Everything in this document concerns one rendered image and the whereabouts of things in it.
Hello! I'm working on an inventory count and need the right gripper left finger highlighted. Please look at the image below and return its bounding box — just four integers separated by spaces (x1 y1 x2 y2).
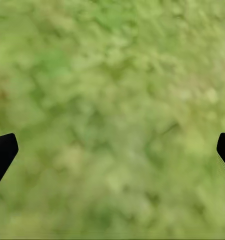
0 133 19 181

